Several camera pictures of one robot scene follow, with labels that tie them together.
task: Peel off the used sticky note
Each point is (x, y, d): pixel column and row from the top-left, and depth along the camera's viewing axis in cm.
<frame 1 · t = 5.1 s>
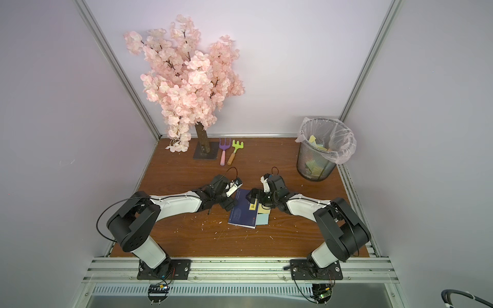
left hand: (231, 191, 93), fingers open
right hand: (254, 192, 89), fingers open
black mesh waste bin: (314, 164, 90), point 15 cm above the table
purple garden fork toy: (224, 147, 116), on the table
green garden rake toy: (236, 146, 116), point 2 cm above the table
dark blue book: (241, 215, 88), on the table
clear plastic bin liner: (330, 135, 95), point 20 cm above the table
yellow sticky note: (262, 210, 88), point 3 cm above the table
blue sticky note: (262, 219, 85), point 3 cm above the table

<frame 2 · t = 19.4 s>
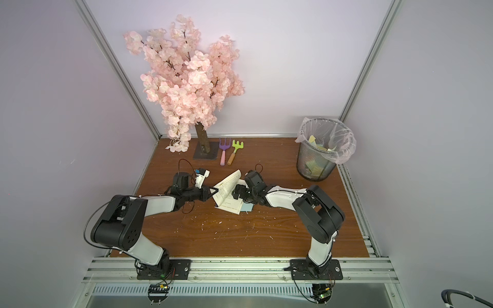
left hand: (217, 189, 91), fingers closed
right hand: (238, 189, 91), fingers open
dark blue book: (224, 199, 92), point 3 cm above the table
blue sticky note: (247, 207, 89), point 3 cm above the table
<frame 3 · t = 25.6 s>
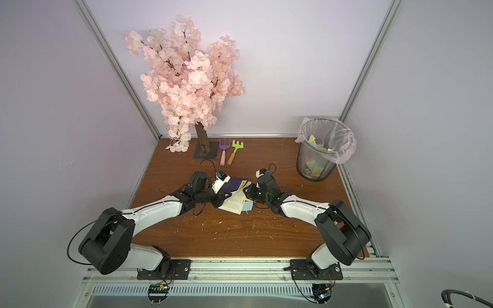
left hand: (230, 193, 85), fingers closed
right hand: (244, 184, 86), fingers closed
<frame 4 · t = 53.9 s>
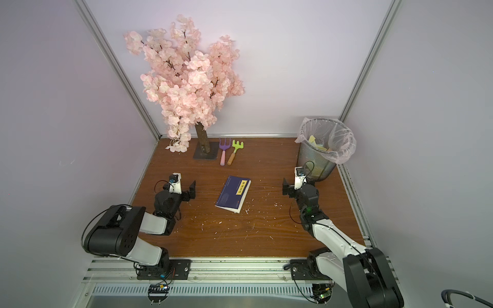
left hand: (185, 179, 91), fingers open
right hand: (299, 173, 84), fingers open
dark blue book: (233, 194, 94), point 2 cm above the table
